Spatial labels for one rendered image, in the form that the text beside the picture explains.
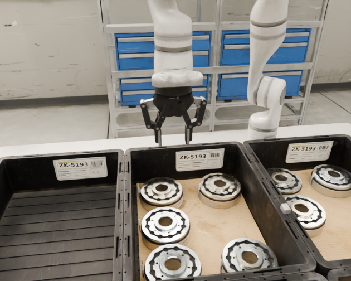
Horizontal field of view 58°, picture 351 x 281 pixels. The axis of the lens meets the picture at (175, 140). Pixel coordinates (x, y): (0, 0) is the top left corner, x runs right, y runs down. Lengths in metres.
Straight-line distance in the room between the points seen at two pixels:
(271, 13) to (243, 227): 0.51
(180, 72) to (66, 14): 2.78
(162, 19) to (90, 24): 2.73
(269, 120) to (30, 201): 0.69
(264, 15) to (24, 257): 0.75
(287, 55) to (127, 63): 1.27
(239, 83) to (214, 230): 2.07
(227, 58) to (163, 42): 2.02
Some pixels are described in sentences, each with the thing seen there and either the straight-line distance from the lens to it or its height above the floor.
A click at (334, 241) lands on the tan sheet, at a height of 0.83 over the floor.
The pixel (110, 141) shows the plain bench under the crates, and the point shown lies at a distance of 1.31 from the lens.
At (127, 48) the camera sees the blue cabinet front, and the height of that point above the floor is 0.77.
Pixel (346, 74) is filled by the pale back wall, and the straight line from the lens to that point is 4.23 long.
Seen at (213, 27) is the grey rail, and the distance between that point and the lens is 2.48.
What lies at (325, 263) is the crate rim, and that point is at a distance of 0.57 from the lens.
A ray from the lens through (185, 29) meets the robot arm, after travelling 0.58.
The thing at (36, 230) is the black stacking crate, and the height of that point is 0.83.
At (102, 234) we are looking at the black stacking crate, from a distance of 0.72.
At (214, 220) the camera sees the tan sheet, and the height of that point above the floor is 0.83.
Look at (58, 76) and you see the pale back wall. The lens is 3.47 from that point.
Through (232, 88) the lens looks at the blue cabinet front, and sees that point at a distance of 2.68.
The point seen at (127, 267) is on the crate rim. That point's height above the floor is 0.93.
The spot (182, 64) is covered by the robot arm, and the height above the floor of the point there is 1.17.
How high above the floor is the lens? 1.34
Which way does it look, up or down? 30 degrees down
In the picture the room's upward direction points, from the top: straight up
